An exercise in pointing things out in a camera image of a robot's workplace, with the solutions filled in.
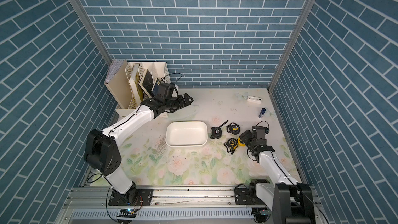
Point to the yellow tape measure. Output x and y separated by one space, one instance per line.
240 142

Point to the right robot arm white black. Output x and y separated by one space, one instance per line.
290 201

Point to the white book in organizer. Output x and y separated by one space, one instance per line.
137 91

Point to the small blue bottle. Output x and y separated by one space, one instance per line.
262 113

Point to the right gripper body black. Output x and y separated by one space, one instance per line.
247 139

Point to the left green circuit board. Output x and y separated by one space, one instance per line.
127 213

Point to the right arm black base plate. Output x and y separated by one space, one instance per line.
243 196

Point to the right green circuit board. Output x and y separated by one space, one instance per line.
265 212

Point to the white storage box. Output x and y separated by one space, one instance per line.
184 134

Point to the white desktop file organizer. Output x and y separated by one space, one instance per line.
158 70

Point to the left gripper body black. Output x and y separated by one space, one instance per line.
173 104

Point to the black orange tape measure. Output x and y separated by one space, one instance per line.
233 128

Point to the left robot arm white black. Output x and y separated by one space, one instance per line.
102 146

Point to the green circuit board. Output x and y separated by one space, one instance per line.
265 212
127 213

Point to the small white rectangular box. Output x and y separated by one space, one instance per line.
254 99

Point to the black notebook in organizer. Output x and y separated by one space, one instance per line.
146 83

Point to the beige folder with papers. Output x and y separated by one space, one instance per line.
117 83

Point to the black tape measure top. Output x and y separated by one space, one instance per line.
216 132

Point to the white vented cable duct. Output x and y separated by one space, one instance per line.
164 214

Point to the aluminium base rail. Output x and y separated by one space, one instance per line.
163 196

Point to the blue book in organizer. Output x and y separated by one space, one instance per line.
155 87

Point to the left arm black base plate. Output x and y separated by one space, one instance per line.
134 197

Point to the floral table mat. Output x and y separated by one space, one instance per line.
148 161

